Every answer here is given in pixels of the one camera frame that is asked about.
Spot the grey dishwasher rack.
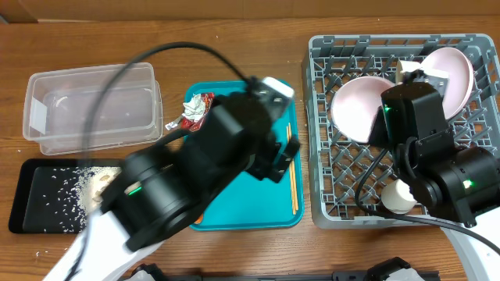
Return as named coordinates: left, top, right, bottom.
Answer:
left=302, top=34, right=499, bottom=229

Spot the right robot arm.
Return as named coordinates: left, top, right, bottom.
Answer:
left=377, top=82, right=499, bottom=280

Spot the white paper cup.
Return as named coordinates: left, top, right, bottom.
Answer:
left=381, top=180, right=416, bottom=215

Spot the orange carrot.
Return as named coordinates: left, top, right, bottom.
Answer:
left=194, top=214, right=203, bottom=225

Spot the left wooden chopstick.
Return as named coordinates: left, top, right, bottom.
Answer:
left=286, top=125, right=297, bottom=215

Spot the clear plastic storage bin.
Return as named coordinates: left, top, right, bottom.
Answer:
left=23, top=62, right=163, bottom=155

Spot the white bowl with food scraps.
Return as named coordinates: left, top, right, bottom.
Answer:
left=330, top=76, right=395, bottom=143

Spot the large white plate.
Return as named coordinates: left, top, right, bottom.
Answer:
left=422, top=48, right=473, bottom=119

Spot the right wooden chopstick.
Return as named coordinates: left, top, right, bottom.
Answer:
left=287, top=122, right=300, bottom=212

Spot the crumpled red foil wrapper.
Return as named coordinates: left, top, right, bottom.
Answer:
left=165, top=92, right=215, bottom=131

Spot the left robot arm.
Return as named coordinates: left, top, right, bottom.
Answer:
left=48, top=90, right=300, bottom=280

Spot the small white bowl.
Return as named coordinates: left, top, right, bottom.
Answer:
left=395, top=60, right=422, bottom=84

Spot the black plastic tray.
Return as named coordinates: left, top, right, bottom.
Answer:
left=9, top=158, right=120, bottom=233

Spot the teal serving tray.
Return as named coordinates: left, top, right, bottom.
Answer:
left=184, top=80, right=305, bottom=231

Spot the wooden chopstick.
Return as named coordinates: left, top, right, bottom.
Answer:
left=287, top=122, right=300, bottom=212
left=286, top=125, right=297, bottom=215

